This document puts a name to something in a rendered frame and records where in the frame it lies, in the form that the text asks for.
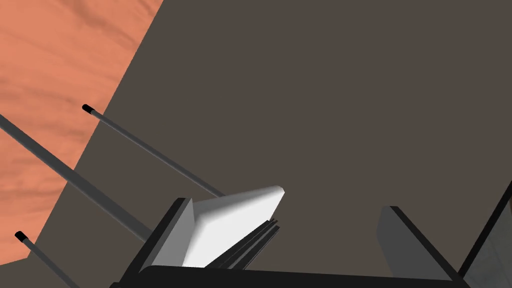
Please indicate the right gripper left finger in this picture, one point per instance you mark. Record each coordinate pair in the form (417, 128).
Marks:
(172, 236)

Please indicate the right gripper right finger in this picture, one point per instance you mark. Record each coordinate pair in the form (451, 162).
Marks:
(404, 248)

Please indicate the white wedge-shaped object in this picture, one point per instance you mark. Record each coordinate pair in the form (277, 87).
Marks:
(228, 224)

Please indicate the black-framed grey panel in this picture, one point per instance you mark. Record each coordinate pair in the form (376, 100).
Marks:
(494, 252)

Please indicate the grey metal furniture legs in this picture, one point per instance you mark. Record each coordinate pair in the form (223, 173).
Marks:
(92, 191)

